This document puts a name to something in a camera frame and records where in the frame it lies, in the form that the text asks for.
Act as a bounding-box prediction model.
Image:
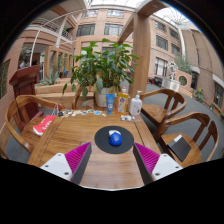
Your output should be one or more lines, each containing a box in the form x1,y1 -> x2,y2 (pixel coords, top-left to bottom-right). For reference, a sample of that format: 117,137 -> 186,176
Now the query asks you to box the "black round mouse pad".
94,125 -> 135,155

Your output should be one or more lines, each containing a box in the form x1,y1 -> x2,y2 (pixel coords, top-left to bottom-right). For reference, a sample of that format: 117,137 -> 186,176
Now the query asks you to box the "green potted plant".
62,38 -> 140,108

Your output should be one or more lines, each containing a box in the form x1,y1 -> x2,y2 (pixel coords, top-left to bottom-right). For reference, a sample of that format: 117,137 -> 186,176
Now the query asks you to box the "bunch of keys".
51,104 -> 66,118

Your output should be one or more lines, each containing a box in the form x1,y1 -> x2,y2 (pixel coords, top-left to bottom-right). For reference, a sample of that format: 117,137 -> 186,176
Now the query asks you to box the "dark red wooden lectern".
8,64 -> 43,131

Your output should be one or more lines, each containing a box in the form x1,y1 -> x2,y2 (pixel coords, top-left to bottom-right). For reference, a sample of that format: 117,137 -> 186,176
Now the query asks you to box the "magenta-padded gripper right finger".
132,142 -> 184,186

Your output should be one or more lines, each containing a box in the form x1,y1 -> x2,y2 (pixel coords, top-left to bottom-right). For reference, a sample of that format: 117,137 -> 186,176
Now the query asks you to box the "wooden armchair with notebook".
153,111 -> 220,168

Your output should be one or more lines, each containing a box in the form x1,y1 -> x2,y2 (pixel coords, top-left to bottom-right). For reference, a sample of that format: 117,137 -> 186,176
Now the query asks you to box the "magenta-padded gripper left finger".
39,141 -> 93,185

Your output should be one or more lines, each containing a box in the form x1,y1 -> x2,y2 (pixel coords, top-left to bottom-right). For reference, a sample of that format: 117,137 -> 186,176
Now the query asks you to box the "wooden armchair with red book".
0,94 -> 64,160

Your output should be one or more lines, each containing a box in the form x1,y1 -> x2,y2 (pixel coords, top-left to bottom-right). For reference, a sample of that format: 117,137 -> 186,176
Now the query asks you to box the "yellow dish soap bottle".
116,86 -> 130,116

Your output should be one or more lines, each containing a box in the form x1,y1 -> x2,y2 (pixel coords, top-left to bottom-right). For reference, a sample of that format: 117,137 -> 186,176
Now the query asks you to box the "clear plastic packet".
120,114 -> 137,122

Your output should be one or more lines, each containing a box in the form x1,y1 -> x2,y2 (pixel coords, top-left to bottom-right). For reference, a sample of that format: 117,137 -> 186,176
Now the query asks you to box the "white pump dispenser bottle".
129,90 -> 144,116

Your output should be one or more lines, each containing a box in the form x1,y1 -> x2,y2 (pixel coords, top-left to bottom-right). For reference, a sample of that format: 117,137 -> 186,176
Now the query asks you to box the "blue and white computer mouse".
107,129 -> 123,147

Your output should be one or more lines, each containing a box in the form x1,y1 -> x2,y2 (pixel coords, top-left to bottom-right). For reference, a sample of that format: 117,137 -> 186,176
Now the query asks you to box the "blue squeeze tube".
105,93 -> 116,116

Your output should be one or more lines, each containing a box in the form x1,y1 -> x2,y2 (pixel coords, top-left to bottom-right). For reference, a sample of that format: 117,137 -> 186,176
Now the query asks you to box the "white stone statue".
168,60 -> 180,81

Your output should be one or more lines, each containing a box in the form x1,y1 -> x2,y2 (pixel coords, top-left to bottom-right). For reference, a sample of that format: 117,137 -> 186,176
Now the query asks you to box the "long wooden planter box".
34,77 -> 84,109

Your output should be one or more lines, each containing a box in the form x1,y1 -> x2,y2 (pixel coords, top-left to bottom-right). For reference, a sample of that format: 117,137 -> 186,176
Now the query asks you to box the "dark bust sculpture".
18,46 -> 33,70

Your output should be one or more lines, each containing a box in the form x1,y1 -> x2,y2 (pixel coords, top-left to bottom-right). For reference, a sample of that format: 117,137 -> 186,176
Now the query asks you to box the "wooden pillar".
128,13 -> 153,98

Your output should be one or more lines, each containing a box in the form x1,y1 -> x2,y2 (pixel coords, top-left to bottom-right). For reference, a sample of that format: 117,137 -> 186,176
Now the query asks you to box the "black notebook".
167,134 -> 193,163

